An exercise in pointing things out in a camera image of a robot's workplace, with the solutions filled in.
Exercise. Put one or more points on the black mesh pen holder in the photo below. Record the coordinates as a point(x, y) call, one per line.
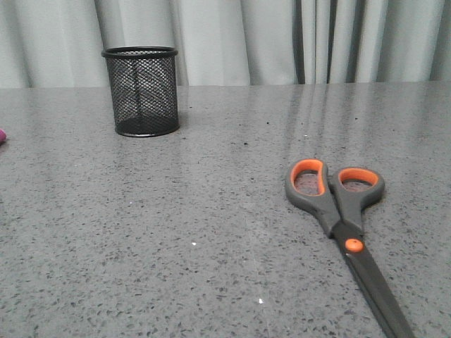
point(143, 89)

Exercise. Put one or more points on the pink marker pen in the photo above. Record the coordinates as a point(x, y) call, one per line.
point(2, 136)

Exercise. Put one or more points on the grey curtain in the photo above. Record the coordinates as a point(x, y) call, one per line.
point(59, 43)

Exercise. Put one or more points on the grey orange scissors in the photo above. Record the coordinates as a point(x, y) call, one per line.
point(337, 202)

